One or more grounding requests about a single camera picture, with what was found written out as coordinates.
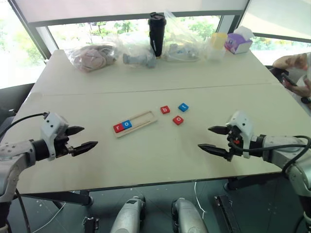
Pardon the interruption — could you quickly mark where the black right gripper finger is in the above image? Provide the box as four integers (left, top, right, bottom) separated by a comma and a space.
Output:
197, 143, 231, 161
207, 125, 230, 136

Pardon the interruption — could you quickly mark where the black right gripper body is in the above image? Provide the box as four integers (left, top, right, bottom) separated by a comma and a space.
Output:
225, 126, 244, 163

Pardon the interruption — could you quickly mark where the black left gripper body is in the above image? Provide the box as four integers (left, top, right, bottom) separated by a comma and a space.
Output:
53, 131, 76, 159

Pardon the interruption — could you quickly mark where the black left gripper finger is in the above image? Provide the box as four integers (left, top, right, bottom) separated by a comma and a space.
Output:
65, 125, 85, 136
72, 141, 99, 157

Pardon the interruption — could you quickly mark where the wooden letter tray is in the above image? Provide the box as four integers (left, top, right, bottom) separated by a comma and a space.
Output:
113, 111, 159, 139

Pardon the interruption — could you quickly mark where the black smartphone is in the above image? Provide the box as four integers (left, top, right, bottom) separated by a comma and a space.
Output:
281, 74, 298, 87

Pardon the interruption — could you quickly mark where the person hand holding phone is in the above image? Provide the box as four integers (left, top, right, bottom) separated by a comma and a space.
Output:
290, 72, 311, 98

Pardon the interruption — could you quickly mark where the silver rounded metal housing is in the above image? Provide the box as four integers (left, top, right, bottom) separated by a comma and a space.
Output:
110, 195, 146, 233
172, 197, 208, 233

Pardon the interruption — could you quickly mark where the plastic bag with pink cloth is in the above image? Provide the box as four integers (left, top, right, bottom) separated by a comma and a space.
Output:
65, 43, 120, 74

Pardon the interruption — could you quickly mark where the small black floor clamp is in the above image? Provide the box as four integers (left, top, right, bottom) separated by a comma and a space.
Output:
83, 216, 101, 232

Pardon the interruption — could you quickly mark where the purple tissue box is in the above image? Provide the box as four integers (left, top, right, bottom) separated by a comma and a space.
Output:
224, 26, 255, 54

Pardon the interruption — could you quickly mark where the yellow plastic cup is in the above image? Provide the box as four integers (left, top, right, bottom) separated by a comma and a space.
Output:
210, 33, 228, 49

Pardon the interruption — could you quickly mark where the grey plastic object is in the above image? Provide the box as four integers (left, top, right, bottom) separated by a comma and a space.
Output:
122, 52, 157, 70

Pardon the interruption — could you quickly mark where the large clear plastic bag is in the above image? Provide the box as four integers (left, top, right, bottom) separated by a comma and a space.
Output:
162, 9, 207, 63

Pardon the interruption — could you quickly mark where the clear bag around grey object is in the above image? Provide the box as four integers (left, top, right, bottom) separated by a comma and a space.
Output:
106, 35, 158, 70

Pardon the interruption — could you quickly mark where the person white shirt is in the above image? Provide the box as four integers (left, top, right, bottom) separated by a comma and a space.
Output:
297, 51, 311, 81

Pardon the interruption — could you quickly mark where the black travel tumbler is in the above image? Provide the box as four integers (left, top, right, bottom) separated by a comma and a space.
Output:
148, 12, 167, 59

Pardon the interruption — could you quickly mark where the white roller blind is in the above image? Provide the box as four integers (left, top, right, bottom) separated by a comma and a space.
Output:
14, 0, 251, 24
239, 0, 311, 41

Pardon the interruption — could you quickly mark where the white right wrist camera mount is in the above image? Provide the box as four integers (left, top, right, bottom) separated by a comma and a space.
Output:
225, 111, 255, 159

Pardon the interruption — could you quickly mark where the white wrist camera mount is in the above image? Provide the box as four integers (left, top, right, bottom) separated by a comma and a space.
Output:
225, 111, 255, 159
39, 111, 69, 162

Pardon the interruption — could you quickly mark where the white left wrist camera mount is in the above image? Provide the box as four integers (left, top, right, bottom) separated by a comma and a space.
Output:
39, 111, 69, 162

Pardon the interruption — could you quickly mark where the black table leg frame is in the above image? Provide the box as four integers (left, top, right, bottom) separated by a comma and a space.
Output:
18, 190, 94, 207
224, 172, 289, 192

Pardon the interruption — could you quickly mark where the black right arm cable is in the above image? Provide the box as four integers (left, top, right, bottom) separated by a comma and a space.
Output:
230, 135, 311, 173

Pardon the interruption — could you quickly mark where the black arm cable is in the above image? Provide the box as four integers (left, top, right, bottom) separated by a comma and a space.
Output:
0, 112, 51, 233
230, 135, 311, 173

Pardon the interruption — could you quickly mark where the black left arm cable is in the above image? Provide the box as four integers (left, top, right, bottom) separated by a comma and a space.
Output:
0, 112, 51, 233

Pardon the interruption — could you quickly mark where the white floor cable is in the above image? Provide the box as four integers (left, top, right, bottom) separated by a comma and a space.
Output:
193, 181, 206, 219
31, 201, 67, 233

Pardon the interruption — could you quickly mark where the black flat floor bracket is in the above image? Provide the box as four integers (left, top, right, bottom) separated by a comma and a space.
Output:
214, 194, 242, 233

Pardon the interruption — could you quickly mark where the dark window frame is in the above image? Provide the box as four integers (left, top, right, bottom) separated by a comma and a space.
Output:
9, 0, 311, 61

